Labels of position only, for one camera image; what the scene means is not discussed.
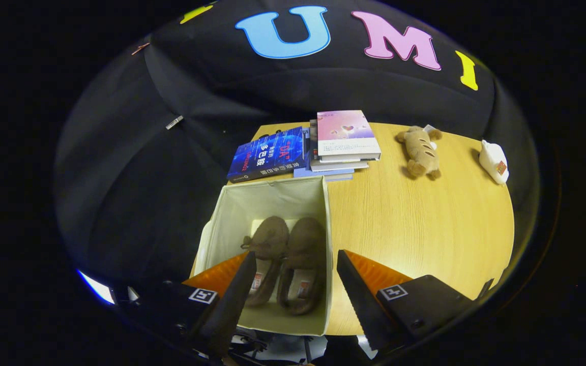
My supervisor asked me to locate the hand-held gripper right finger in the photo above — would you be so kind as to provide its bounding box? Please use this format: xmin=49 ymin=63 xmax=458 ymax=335
xmin=336 ymin=249 xmax=478 ymax=352

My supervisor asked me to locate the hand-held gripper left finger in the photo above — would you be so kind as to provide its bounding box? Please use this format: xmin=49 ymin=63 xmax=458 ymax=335
xmin=118 ymin=251 xmax=258 ymax=359

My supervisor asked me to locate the brown suede shoe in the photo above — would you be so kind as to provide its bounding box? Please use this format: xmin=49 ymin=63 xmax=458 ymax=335
xmin=241 ymin=216 xmax=290 ymax=307
xmin=277 ymin=218 xmax=327 ymax=316

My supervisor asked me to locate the cream fabric storage box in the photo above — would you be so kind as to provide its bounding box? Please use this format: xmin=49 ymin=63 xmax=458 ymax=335
xmin=191 ymin=175 xmax=334 ymax=337

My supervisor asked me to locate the lit computer screen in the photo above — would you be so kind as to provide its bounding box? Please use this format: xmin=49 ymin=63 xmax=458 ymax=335
xmin=77 ymin=269 xmax=116 ymax=306

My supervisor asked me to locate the light blue book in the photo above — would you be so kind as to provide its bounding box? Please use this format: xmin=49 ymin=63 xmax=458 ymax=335
xmin=293 ymin=152 xmax=355 ymax=182

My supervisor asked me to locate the dark blue book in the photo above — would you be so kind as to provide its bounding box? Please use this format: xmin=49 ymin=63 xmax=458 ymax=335
xmin=227 ymin=127 xmax=306 ymax=184

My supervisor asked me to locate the tan bread plush toy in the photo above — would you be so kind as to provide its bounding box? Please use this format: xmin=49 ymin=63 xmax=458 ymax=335
xmin=396 ymin=125 xmax=443 ymax=181

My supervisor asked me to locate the black backdrop cloth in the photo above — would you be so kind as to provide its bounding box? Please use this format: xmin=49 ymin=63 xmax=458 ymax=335
xmin=54 ymin=0 xmax=533 ymax=306

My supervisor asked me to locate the pink book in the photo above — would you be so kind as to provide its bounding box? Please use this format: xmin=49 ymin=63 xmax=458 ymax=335
xmin=316 ymin=110 xmax=382 ymax=163

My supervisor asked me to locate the white soft toy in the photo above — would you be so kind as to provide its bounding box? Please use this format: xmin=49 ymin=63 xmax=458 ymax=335
xmin=478 ymin=140 xmax=510 ymax=185

